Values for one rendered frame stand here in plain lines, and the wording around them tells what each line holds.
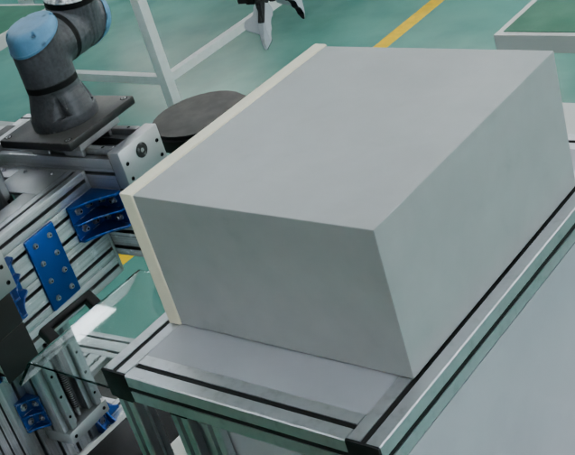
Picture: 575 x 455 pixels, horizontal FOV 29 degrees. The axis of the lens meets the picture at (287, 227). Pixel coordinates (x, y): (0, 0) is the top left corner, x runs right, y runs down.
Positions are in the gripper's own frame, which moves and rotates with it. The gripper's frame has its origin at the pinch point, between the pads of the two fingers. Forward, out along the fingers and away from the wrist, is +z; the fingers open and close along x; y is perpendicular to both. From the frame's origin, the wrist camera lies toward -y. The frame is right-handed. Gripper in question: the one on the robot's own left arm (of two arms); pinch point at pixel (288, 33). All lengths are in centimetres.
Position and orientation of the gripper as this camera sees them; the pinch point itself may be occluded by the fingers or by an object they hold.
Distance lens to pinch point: 232.5
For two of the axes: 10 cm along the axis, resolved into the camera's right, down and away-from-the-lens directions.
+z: 2.9, 8.3, 4.8
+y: -8.0, -0.6, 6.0
